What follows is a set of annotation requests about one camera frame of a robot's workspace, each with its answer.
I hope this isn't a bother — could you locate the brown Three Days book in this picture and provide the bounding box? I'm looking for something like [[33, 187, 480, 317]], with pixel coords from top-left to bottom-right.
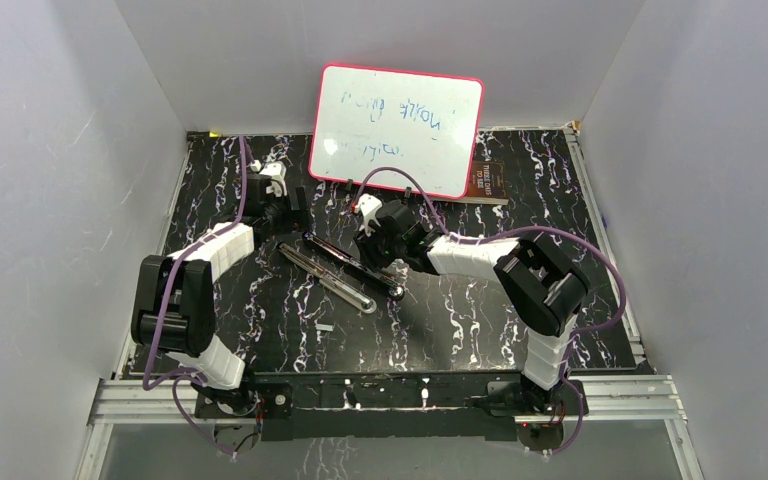
[[460, 160, 509, 206]]

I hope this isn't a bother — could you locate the pink framed whiteboard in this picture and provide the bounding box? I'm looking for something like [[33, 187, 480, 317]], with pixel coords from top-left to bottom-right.
[[308, 64, 484, 199]]

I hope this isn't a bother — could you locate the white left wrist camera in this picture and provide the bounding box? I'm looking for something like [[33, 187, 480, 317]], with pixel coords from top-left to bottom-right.
[[259, 161, 288, 198]]

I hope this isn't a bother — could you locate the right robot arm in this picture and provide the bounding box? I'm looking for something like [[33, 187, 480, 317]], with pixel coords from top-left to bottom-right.
[[352, 194, 590, 414]]

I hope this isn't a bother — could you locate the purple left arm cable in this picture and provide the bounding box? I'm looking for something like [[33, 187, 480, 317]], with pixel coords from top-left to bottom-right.
[[140, 135, 263, 458]]

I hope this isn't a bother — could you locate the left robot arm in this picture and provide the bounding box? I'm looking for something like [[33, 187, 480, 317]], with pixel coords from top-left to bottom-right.
[[131, 174, 309, 416]]

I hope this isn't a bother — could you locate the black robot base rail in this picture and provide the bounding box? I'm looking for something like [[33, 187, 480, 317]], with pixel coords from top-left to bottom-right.
[[195, 370, 590, 446]]

